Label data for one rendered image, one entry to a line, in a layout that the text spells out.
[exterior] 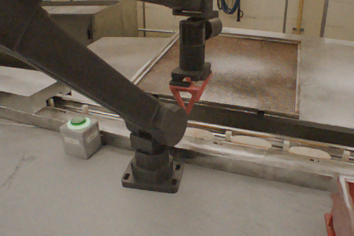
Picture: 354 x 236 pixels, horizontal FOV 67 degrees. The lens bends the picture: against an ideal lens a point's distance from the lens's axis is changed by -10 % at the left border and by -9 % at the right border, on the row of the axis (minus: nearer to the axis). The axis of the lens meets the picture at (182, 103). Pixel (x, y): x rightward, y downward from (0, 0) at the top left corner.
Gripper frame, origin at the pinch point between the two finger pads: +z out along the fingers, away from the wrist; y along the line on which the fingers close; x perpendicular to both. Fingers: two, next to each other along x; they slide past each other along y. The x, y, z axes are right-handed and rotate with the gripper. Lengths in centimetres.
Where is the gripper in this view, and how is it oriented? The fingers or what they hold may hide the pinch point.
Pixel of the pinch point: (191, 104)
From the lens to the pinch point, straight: 70.4
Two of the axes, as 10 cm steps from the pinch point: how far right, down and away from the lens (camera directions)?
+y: 3.4, -4.0, 8.5
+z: 0.0, 9.0, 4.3
